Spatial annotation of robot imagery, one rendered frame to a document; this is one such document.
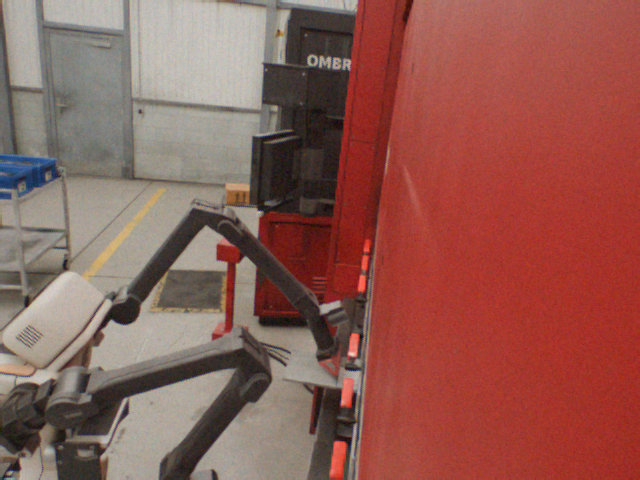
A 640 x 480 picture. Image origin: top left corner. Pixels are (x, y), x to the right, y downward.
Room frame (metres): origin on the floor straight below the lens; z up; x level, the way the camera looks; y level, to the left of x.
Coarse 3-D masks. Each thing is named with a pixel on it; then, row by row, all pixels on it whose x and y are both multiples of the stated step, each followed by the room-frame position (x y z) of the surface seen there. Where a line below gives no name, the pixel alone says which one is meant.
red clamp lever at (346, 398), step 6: (348, 378) 0.91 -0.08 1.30; (348, 384) 0.90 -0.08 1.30; (342, 390) 0.89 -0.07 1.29; (348, 390) 0.89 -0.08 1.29; (342, 396) 0.88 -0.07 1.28; (348, 396) 0.88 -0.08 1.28; (342, 402) 0.87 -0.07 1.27; (348, 402) 0.87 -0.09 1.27; (342, 408) 0.86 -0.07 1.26; (348, 408) 0.86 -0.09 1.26; (342, 414) 0.85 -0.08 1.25; (336, 420) 0.84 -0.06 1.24; (342, 420) 0.84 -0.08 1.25; (348, 420) 0.84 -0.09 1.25; (354, 420) 0.84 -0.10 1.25
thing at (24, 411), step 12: (12, 396) 0.84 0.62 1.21; (24, 396) 0.81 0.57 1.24; (0, 408) 0.80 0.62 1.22; (12, 408) 0.79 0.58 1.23; (24, 408) 0.79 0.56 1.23; (36, 408) 0.80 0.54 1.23; (0, 420) 0.78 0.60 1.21; (12, 420) 0.77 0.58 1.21; (24, 420) 0.78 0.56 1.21; (36, 420) 0.79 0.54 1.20; (0, 432) 0.76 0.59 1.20; (12, 432) 0.77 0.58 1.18; (24, 432) 0.78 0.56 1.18; (36, 432) 0.80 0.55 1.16; (0, 444) 0.75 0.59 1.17; (12, 444) 0.76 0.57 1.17; (24, 444) 0.78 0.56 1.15
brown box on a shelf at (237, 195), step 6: (228, 186) 3.40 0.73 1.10; (234, 186) 3.42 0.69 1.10; (240, 186) 3.43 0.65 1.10; (246, 186) 3.46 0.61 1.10; (228, 192) 3.33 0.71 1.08; (234, 192) 3.34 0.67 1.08; (240, 192) 3.35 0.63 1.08; (246, 192) 3.36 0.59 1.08; (228, 198) 3.33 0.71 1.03; (234, 198) 3.34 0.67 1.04; (240, 198) 3.35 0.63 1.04; (246, 198) 3.36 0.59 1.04; (222, 204) 3.31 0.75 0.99; (228, 204) 3.33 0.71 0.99; (234, 204) 3.34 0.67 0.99; (240, 204) 3.35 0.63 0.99; (246, 204) 3.35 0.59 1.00
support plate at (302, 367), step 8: (296, 352) 1.48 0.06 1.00; (304, 352) 1.49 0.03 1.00; (312, 352) 1.49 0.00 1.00; (288, 360) 1.43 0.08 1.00; (296, 360) 1.43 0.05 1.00; (304, 360) 1.43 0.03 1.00; (312, 360) 1.44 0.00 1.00; (344, 360) 1.46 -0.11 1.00; (288, 368) 1.38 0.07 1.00; (296, 368) 1.38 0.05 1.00; (304, 368) 1.39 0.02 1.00; (312, 368) 1.39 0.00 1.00; (320, 368) 1.40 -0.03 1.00; (288, 376) 1.33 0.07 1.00; (296, 376) 1.34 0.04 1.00; (304, 376) 1.34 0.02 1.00; (312, 376) 1.35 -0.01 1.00; (320, 376) 1.35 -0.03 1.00; (328, 376) 1.36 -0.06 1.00; (336, 376) 1.36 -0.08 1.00; (312, 384) 1.31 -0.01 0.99; (320, 384) 1.31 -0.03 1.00; (328, 384) 1.31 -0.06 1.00
